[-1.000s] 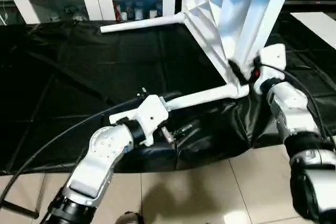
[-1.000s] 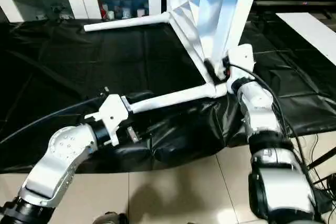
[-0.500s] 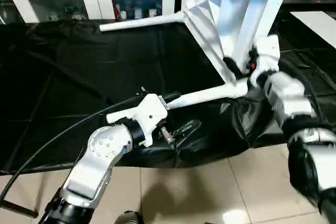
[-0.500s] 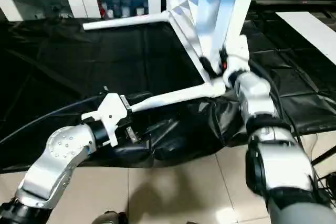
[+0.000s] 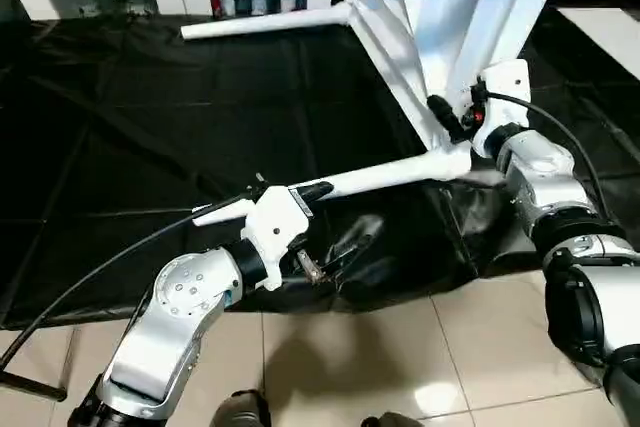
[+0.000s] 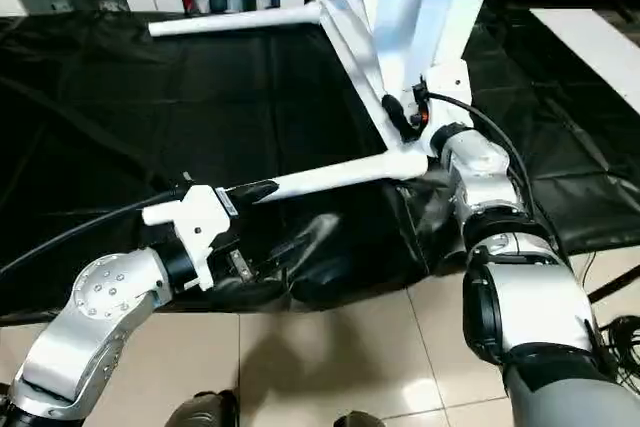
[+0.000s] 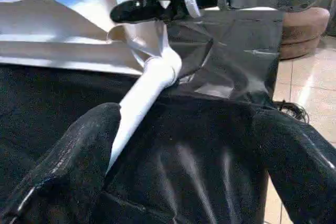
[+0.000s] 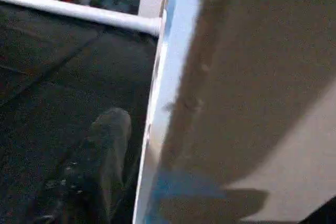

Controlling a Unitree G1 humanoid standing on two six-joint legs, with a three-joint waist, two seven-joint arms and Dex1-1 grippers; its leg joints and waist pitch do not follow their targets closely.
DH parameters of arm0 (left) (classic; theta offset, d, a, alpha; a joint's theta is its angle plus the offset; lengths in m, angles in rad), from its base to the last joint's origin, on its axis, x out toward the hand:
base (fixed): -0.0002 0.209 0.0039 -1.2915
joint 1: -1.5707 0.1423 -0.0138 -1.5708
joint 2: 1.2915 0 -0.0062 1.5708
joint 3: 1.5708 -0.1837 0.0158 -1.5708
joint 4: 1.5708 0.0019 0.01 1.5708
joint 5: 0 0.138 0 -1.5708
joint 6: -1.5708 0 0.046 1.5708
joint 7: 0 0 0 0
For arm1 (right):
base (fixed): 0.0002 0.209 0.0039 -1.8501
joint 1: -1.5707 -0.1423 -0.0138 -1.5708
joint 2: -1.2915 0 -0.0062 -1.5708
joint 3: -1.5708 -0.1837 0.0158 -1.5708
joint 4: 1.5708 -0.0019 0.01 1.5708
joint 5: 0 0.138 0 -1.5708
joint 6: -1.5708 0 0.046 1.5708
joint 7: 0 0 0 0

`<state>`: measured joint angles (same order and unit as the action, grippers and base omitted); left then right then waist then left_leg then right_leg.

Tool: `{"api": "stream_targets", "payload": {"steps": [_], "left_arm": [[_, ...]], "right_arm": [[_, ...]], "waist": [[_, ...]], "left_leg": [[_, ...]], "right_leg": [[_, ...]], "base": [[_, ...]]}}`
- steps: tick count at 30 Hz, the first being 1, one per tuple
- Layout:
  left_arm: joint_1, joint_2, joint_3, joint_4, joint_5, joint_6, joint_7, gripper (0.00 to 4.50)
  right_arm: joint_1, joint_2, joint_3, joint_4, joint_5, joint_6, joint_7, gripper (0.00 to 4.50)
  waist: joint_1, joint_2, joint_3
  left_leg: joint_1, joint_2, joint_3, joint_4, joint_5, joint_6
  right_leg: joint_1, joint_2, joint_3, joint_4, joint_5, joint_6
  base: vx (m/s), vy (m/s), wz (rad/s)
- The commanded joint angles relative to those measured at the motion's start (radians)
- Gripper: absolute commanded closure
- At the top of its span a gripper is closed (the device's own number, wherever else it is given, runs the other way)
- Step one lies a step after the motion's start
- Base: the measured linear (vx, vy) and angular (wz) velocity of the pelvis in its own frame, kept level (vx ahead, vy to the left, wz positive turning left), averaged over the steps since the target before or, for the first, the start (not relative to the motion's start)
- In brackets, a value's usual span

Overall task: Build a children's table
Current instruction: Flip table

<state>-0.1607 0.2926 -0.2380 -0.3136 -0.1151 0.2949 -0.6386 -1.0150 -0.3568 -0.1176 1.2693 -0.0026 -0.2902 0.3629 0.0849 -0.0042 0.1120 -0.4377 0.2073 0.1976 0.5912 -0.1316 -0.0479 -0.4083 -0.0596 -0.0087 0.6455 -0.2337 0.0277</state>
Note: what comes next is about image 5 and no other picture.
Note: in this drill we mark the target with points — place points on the white plastic table leg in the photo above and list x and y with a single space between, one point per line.
380 177
260 23

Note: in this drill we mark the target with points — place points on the white plastic table top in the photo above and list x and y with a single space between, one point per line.
420 7

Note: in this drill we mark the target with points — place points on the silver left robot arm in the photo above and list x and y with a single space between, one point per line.
170 337

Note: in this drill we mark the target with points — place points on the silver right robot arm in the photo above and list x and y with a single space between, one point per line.
560 207

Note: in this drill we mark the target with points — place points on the white flat board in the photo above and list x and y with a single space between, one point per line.
605 42

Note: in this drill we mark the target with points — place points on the black plastic mat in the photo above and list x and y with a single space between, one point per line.
150 127

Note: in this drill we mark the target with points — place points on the grey left robot foot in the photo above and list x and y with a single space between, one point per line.
244 410

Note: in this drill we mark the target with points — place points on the grey robot foot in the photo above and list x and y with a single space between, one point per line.
244 410
392 421

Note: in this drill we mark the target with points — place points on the grey right robot foot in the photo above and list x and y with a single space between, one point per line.
392 421

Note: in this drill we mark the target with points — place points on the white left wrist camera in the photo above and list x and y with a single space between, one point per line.
275 227

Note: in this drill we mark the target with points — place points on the black folding table frame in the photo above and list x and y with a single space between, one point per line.
30 385

